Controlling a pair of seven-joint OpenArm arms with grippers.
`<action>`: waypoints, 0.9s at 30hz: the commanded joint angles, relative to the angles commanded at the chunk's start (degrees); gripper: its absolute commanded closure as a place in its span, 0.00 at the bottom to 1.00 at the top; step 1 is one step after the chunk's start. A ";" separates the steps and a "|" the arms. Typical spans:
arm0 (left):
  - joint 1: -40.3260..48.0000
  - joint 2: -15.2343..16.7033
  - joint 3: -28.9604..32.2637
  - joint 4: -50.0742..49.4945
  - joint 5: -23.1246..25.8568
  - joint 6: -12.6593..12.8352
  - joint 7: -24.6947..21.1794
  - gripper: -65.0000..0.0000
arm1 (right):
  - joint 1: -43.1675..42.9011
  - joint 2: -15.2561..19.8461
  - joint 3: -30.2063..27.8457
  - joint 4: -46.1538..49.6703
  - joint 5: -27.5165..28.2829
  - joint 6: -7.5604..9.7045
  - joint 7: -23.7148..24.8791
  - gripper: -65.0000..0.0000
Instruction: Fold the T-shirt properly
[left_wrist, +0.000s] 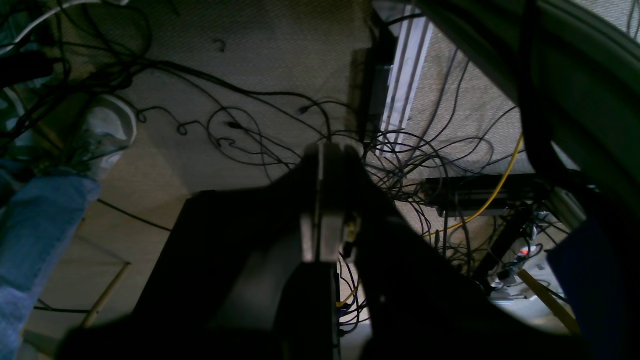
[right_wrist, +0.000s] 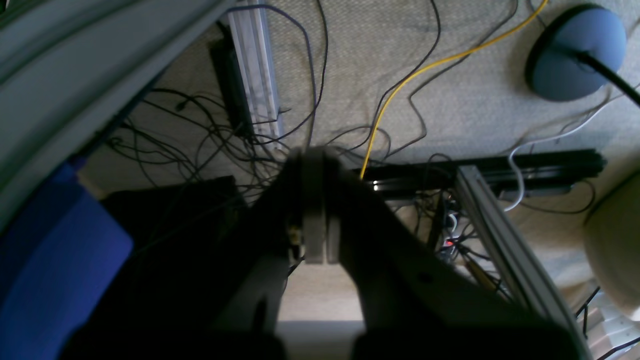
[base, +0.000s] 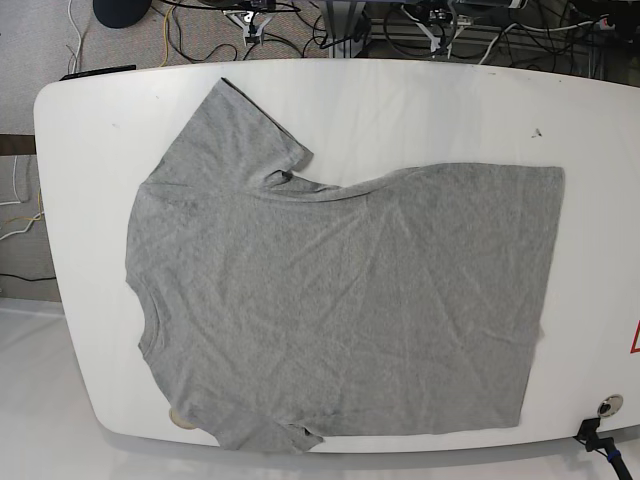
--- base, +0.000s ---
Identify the black clamp with cable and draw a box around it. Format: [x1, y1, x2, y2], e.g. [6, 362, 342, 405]
[574, 418, 633, 480]

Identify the yellow cable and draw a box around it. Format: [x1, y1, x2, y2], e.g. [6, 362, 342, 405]
[160, 3, 179, 68]

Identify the beige table grommet left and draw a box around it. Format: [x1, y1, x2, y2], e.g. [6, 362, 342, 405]
[169, 408, 196, 430]

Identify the red warning sticker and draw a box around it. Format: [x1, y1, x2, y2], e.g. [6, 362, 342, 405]
[630, 322, 640, 354]

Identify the white cable on floor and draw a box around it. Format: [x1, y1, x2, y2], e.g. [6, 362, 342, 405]
[63, 0, 84, 74]

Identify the aluminium frame leg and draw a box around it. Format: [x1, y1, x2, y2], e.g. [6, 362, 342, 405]
[319, 1, 370, 59]

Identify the grey t-shirt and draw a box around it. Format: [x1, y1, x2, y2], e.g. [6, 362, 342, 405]
[125, 80, 565, 453]

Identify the silver table grommet right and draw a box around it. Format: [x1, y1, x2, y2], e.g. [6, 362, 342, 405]
[597, 394, 624, 418]

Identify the dark blue round object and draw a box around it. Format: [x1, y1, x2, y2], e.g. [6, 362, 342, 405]
[92, 0, 152, 29]

